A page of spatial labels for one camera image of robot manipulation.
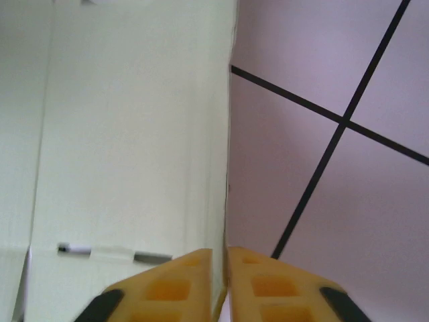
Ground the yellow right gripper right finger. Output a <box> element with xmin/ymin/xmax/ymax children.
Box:
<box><xmin>228</xmin><ymin>246</ymin><xmax>371</xmax><ymax>322</ymax></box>

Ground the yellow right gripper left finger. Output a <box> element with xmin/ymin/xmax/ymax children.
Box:
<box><xmin>75</xmin><ymin>248</ymin><xmax>213</xmax><ymax>322</ymax></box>

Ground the pale green paper box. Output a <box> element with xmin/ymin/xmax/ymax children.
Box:
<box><xmin>0</xmin><ymin>0</ymin><xmax>239</xmax><ymax>322</ymax></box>

